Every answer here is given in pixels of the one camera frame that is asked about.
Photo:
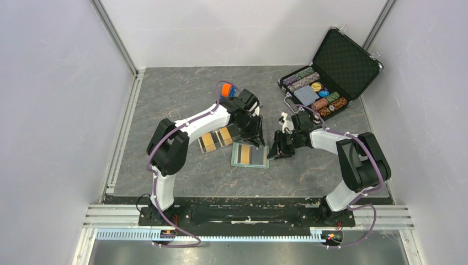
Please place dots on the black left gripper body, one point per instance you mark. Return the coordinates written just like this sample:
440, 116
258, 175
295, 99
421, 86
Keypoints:
249, 126

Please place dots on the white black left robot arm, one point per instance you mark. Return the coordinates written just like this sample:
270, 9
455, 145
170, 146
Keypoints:
167, 150

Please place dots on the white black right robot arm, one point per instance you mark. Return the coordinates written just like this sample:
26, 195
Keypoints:
363, 165

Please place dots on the black poker chip case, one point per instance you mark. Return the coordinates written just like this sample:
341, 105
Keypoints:
340, 71

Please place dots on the green card holder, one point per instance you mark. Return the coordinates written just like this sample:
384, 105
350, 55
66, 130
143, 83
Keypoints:
234, 154

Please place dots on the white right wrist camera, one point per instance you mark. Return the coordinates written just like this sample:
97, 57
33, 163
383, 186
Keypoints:
286, 123

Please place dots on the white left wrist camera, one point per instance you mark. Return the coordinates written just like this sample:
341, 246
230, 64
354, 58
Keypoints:
256, 111

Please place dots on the black credit card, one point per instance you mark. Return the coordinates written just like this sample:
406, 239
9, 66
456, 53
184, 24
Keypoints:
258, 158

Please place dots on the clear tray with cards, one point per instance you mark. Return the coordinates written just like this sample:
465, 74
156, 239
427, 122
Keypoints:
219, 138

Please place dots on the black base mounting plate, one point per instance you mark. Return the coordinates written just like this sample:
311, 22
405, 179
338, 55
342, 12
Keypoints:
249, 216

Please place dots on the blue orange card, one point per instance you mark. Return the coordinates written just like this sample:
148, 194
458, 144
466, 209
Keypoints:
228, 90

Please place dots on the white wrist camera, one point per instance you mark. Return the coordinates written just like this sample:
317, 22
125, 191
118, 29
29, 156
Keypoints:
286, 123
256, 111

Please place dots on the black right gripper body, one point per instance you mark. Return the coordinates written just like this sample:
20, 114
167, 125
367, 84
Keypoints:
287, 143

